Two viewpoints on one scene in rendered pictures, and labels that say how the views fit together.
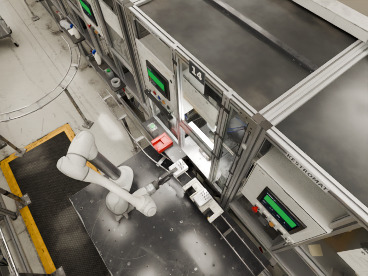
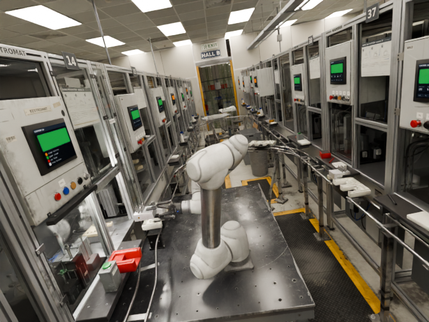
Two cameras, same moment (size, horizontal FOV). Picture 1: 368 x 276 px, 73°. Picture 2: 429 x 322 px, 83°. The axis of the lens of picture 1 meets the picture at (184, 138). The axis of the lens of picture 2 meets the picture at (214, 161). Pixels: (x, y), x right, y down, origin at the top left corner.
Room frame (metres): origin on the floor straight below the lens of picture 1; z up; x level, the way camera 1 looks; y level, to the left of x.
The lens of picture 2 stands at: (1.60, 1.35, 1.76)
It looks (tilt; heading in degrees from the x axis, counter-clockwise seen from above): 17 degrees down; 218
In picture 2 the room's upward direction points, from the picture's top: 10 degrees counter-clockwise
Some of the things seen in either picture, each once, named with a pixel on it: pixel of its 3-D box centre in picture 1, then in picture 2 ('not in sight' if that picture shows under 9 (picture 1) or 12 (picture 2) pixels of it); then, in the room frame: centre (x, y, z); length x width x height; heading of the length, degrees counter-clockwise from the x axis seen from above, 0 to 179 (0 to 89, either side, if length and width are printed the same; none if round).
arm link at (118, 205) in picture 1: (116, 200); (233, 239); (0.60, 0.59, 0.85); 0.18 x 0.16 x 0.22; 169
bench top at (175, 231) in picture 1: (162, 228); (209, 232); (0.39, 0.22, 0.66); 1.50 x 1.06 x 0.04; 36
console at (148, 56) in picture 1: (170, 73); (25, 156); (1.28, 0.08, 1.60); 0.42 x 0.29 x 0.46; 36
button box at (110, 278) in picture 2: (154, 129); (108, 276); (1.21, 0.27, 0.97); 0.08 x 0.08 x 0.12; 36
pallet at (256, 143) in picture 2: not in sight; (262, 145); (-1.40, -0.13, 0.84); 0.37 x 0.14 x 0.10; 94
